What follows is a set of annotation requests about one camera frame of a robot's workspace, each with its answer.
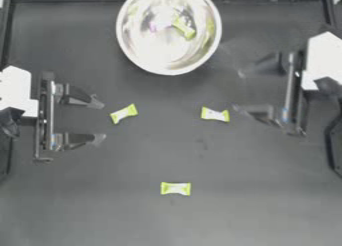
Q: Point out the green candy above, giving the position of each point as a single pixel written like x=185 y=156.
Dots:
x=184 y=29
x=175 y=189
x=215 y=114
x=123 y=113

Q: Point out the purple candy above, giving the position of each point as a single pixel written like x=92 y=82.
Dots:
x=153 y=27

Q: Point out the steel bowl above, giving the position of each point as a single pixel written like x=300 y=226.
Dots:
x=147 y=53

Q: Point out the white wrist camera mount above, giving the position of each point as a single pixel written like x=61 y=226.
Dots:
x=322 y=60
x=17 y=90

